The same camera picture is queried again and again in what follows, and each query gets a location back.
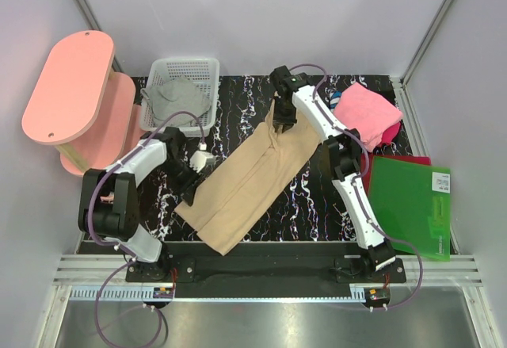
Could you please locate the green plastic folder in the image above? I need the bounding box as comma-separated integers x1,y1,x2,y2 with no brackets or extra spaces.
368,156,451,262

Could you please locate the pink folded t shirt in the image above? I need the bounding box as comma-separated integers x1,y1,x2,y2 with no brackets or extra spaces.
332,82,403,152

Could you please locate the beige t shirt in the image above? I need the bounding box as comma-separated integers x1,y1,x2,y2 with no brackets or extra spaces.
175,108,321,256

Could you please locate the magenta garment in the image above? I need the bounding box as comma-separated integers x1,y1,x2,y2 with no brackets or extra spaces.
377,122,401,147

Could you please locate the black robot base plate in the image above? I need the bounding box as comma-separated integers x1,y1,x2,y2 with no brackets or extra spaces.
126,242,406,301

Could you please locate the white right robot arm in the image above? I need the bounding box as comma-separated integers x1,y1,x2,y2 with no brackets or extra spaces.
270,76,396,282

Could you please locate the blue white striped garment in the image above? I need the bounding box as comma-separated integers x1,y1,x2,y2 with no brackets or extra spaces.
329,91,342,112

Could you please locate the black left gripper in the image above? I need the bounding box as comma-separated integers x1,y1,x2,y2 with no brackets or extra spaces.
158,158,205,206

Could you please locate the white plastic basket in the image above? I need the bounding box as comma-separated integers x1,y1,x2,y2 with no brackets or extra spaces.
139,58,219,137

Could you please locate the grey t shirt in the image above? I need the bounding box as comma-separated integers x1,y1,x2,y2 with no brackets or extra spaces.
141,76,212,127

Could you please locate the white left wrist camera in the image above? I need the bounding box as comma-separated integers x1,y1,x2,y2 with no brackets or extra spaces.
189,150,216,174

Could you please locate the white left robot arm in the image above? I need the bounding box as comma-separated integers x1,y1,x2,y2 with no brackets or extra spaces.
78,127,215,281

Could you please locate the red plastic folder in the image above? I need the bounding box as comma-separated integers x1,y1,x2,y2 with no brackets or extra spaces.
363,154,432,186

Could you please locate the white slotted cable duct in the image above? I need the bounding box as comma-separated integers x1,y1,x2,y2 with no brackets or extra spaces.
70,285,174,301

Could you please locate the pink tiered shelf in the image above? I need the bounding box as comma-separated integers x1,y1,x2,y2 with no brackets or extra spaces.
21,30,143,176

